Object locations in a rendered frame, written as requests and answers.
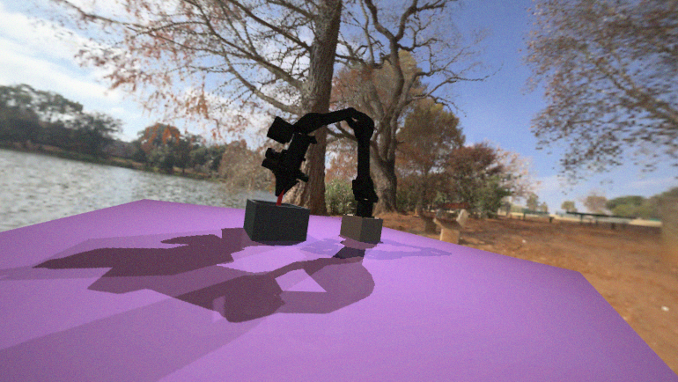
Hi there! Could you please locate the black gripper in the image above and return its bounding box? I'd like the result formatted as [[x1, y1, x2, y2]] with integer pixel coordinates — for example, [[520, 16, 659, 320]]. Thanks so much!
[[262, 147, 309, 197]]

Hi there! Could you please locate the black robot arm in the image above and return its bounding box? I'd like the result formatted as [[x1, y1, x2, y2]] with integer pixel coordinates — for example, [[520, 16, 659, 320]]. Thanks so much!
[[265, 107, 379, 217]]

